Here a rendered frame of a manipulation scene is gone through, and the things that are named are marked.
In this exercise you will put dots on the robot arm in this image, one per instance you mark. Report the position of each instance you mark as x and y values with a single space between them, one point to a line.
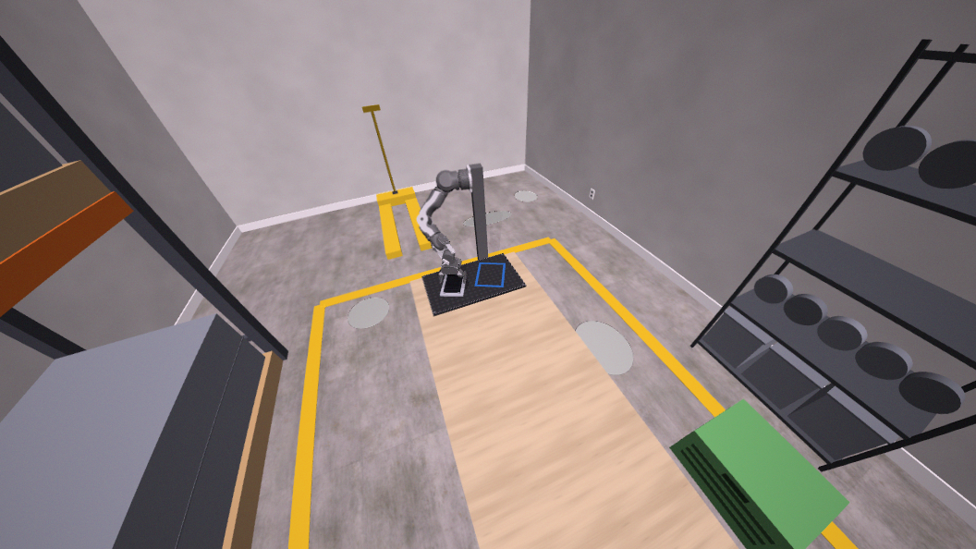
446 181

